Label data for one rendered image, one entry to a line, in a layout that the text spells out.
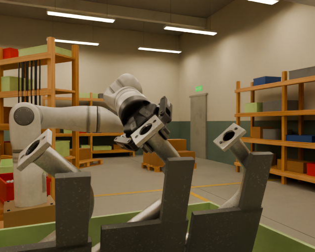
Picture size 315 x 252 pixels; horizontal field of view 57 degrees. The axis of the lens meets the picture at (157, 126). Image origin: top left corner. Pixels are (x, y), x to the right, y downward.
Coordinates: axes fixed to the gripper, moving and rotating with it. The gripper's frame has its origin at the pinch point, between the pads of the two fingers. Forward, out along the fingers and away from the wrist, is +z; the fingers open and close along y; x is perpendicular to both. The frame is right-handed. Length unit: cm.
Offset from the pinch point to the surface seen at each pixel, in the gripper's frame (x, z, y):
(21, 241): 6.8, -16.8, -40.7
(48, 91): 32, -338, -80
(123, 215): 22.9, -20.5, -21.6
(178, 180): 5.6, 6.1, -1.4
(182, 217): 12.1, 6.1, -5.3
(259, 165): 16.8, 3.9, 11.2
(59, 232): -3.3, 9.0, -18.1
